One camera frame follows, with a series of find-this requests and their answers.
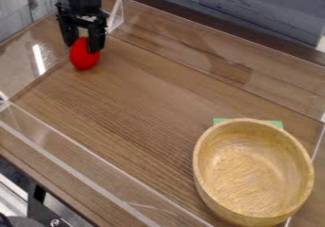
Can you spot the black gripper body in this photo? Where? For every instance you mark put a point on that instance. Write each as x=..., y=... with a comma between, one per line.
x=80, y=16

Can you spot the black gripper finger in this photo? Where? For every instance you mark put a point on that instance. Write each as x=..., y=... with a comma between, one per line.
x=70, y=33
x=95, y=39

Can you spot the red plush strawberry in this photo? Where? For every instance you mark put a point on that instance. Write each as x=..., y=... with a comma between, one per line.
x=80, y=58

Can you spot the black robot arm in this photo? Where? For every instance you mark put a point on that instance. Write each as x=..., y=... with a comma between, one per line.
x=83, y=3

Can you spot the wooden bowl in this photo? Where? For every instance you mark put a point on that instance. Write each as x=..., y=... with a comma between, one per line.
x=253, y=172

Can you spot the black table leg clamp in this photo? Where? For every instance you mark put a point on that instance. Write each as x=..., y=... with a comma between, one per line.
x=39, y=212

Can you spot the clear acrylic corner bracket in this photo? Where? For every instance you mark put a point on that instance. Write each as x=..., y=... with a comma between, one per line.
x=116, y=17

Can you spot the clear acrylic left wall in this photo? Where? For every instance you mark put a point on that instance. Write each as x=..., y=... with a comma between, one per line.
x=28, y=54

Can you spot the clear acrylic wall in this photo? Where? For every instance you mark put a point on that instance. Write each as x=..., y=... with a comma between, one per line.
x=28, y=54
x=277, y=76
x=108, y=197

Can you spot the clear acrylic front wall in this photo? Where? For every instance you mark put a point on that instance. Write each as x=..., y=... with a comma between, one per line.
x=108, y=197

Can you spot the clear acrylic back wall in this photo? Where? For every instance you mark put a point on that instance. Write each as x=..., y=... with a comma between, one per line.
x=277, y=76

